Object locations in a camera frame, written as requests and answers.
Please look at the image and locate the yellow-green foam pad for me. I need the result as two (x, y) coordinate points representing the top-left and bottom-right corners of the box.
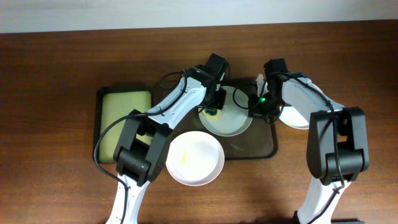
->
(99, 91), (152, 164)

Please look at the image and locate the green yellow scrub sponge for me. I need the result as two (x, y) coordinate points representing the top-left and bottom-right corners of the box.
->
(201, 108), (221, 120)

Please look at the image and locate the pale blue plate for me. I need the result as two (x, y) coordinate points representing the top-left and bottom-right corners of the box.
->
(199, 86), (252, 137)

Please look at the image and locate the pale pink plate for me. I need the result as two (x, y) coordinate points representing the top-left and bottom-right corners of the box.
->
(166, 131), (225, 187)

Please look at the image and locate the small black tray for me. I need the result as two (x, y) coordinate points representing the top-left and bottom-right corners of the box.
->
(92, 84), (155, 164)

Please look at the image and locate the pale green plate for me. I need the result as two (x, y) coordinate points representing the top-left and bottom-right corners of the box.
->
(277, 82), (324, 130)

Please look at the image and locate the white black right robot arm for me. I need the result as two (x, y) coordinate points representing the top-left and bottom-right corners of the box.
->
(249, 58), (369, 223)

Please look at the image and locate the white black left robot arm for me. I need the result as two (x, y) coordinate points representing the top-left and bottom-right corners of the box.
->
(98, 54), (229, 223)

